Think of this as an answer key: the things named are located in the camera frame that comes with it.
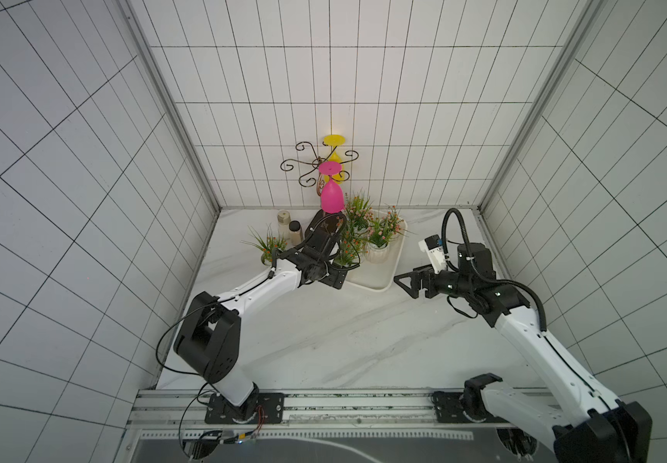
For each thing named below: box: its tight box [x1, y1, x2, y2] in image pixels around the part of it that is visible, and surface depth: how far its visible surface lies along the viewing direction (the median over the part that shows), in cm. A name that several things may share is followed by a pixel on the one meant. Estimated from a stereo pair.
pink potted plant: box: [365, 205, 404, 265], surface depth 100 cm
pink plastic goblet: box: [318, 161, 346, 215], surface depth 97 cm
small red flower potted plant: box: [375, 205, 410, 252], surface depth 97 cm
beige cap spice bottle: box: [276, 209, 292, 242], surface depth 106 cm
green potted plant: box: [344, 188, 374, 232], surface depth 102 cm
